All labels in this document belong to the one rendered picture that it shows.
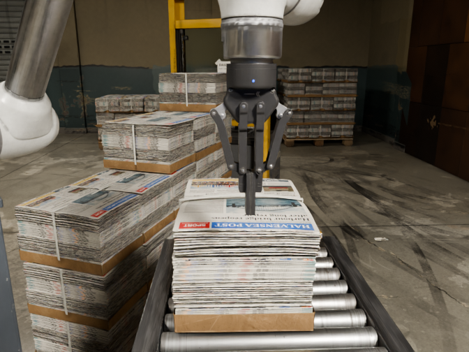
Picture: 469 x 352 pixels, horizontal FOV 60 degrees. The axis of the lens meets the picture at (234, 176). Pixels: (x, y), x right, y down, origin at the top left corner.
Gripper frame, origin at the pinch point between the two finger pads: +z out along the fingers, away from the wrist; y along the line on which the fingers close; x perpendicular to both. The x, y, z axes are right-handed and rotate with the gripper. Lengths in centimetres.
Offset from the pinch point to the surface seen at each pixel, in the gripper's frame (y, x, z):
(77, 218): 55, -73, 32
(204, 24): 15, -240, -48
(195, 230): 9.5, -9.2, 10.4
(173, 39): 37, -247, -39
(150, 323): 20.1, -13.7, 33.5
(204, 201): 8.6, -27.3, 10.8
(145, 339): 20.2, -8.4, 33.5
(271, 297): -5.4, -9.5, 25.4
